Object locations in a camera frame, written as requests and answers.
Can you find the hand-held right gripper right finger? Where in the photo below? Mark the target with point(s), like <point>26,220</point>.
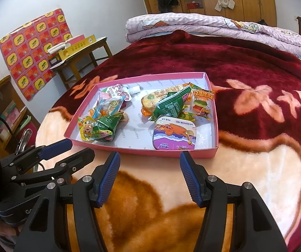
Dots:
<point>191,181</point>

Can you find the pink flat box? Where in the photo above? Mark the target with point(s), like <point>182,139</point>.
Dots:
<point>76,39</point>

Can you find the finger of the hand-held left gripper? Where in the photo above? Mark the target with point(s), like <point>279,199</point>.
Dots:
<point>79,158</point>
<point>57,148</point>

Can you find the folded purple quilt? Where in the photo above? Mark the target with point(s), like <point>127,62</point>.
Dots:
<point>192,22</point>

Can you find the pink cardboard box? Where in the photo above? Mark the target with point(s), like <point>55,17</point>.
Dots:
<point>134,139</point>

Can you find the silver metal spring clip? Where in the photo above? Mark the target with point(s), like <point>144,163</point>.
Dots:
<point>25,136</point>

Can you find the peach jelly drink pouch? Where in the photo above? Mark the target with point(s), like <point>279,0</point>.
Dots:
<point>113,92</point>

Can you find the white rolled paper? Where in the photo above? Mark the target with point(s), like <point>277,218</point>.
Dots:
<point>57,47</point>

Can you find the yellow round candy packet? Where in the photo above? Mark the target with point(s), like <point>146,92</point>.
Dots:
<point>86,128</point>

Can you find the red yellow patterned wall poster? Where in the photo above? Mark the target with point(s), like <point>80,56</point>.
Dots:
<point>32,55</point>

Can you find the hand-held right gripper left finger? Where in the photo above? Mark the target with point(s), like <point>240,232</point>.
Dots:
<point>108,181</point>

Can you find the purple white mint tin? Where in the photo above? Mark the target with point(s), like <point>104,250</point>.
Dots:
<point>174,134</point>

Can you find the red plastic bin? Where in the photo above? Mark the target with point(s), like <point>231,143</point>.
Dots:
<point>25,128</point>

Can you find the yellow candy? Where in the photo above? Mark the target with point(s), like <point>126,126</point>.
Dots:
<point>187,116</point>

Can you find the beige hanging towel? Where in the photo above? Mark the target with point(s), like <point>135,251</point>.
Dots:
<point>225,1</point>

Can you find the yellow rice cracker packet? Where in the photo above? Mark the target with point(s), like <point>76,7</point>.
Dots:
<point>150,101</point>

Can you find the wooden bookshelf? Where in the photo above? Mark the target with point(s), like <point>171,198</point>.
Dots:
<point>6,89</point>

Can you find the red basket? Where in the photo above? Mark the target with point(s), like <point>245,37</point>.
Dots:
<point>192,5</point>

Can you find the burger gummy candy packet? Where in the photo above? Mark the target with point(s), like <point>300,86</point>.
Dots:
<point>201,105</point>

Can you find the green triangular snack packet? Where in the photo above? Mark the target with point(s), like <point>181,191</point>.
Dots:
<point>171,105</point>
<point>105,123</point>

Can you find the wooden side table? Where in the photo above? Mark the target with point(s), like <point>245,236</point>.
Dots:
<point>71,68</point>

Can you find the red peach plush blanket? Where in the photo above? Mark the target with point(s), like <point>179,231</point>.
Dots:
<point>244,57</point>

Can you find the yellow flat box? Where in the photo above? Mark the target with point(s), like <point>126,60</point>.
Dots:
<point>77,47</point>

